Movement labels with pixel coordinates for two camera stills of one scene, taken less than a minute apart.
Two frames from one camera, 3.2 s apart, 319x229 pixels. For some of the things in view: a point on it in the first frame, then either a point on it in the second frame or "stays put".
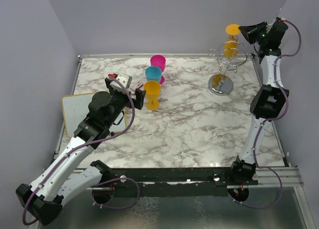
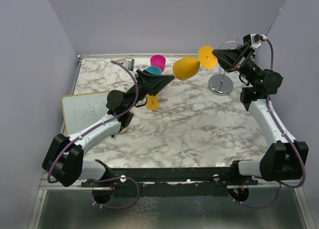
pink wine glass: (160, 61) stays put
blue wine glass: (153, 73) stays put
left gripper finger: (138, 102) to (157, 83)
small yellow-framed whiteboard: (76, 109) stays put
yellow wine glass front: (152, 90) stays put
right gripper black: (249, 32) to (231, 59)
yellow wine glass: (231, 46) to (185, 68)
